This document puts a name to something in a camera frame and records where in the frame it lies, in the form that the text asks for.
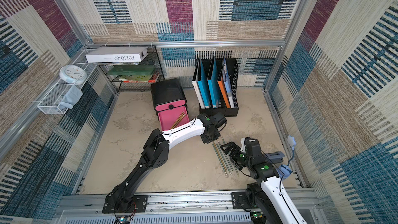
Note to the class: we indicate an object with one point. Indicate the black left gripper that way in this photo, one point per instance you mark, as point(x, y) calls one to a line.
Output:
point(206, 141)

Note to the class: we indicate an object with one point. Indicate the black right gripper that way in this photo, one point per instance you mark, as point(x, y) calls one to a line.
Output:
point(235, 152)

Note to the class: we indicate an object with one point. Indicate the green pencil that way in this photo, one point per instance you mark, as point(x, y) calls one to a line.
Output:
point(229, 160)
point(224, 158)

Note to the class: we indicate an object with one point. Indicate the pink top drawer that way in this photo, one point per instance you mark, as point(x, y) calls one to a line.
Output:
point(170, 105)

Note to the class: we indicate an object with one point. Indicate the black drawer cabinet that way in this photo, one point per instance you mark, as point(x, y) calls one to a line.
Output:
point(166, 93)

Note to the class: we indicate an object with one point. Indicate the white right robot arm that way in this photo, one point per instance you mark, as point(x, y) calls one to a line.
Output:
point(268, 192)

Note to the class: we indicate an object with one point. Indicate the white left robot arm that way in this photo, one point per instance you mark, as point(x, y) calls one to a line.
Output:
point(155, 154)

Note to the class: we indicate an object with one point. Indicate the teal folder left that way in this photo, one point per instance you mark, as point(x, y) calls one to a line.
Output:
point(201, 80)

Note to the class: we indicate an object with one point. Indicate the teal folder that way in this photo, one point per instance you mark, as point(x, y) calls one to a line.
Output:
point(201, 80)
point(212, 79)

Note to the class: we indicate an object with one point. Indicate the teal folder right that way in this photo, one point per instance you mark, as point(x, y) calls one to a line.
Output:
point(212, 79)

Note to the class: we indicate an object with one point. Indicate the orange folder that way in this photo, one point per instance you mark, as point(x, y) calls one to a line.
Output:
point(223, 91)

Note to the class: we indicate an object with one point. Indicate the grey charger block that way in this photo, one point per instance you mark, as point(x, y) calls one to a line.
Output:
point(276, 157)

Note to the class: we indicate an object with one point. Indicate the white binder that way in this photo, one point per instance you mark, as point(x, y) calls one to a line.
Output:
point(196, 87)

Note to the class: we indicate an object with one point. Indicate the black mesh file holder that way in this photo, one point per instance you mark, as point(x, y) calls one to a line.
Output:
point(233, 70)

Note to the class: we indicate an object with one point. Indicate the red book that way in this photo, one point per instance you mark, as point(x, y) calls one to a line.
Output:
point(139, 78)

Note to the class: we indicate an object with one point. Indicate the green book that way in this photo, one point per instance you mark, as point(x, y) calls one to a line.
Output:
point(131, 70)

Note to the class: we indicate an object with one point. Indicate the white folio box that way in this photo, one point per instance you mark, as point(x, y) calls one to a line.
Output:
point(117, 54)

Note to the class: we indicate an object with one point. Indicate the light blue cloth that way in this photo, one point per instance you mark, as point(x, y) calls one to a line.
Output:
point(71, 98)

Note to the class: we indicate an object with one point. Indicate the white round clock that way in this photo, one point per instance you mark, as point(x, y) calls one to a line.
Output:
point(73, 74)

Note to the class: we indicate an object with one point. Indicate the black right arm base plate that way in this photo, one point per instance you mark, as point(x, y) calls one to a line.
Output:
point(243, 200)

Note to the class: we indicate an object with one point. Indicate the black mesh wire shelf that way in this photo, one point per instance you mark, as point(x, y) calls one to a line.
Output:
point(152, 59)

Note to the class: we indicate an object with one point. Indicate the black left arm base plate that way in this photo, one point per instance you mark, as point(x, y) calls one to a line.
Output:
point(136, 204)

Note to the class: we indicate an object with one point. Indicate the white wire basket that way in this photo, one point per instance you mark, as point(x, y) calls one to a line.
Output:
point(50, 102)

